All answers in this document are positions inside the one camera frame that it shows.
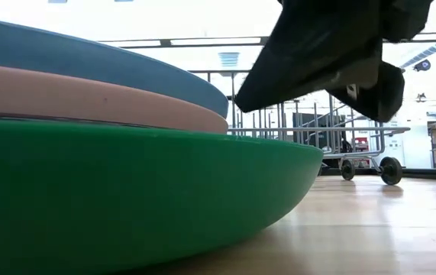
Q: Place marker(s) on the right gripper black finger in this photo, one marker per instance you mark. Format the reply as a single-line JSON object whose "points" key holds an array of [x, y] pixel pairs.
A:
{"points": [[382, 99], [317, 46]]}

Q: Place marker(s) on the blue plate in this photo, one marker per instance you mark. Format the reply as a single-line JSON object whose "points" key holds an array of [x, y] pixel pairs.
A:
{"points": [[88, 61]]}

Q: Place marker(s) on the pink plate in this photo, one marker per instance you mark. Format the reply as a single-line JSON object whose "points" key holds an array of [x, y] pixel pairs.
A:
{"points": [[88, 99]]}

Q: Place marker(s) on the green plate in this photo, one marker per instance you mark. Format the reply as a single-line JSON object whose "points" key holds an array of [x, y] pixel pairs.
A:
{"points": [[126, 191]]}

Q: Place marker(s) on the black ceiling spotlight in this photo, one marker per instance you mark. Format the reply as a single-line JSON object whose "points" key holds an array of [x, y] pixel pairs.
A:
{"points": [[422, 65]]}

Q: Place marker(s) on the red sign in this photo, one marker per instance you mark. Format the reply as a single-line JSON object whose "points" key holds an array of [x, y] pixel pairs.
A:
{"points": [[361, 144]]}

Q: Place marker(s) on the black monitor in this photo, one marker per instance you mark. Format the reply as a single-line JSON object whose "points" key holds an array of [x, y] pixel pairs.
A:
{"points": [[303, 131]]}

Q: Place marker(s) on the black aluminium table frame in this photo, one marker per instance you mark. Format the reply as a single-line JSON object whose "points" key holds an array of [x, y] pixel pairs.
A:
{"points": [[431, 172]]}

